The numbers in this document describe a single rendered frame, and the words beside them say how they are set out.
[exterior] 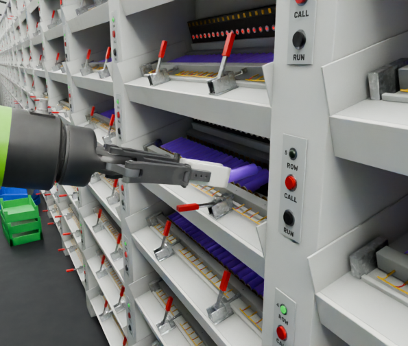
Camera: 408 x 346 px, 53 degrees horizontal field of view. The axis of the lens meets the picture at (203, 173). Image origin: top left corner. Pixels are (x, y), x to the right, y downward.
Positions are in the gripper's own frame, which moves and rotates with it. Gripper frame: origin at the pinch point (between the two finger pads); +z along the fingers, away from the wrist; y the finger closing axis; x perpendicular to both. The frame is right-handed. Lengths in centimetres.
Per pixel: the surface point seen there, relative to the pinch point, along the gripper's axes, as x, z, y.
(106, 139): 7, 4, 74
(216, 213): 7.3, 6.2, 4.1
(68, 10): -33, -7, 120
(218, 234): 10.3, 6.6, 2.7
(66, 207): 67, 17, 189
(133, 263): 37, 11, 50
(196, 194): 7.2, 7.7, 15.3
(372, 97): -14.0, 5.8, -21.2
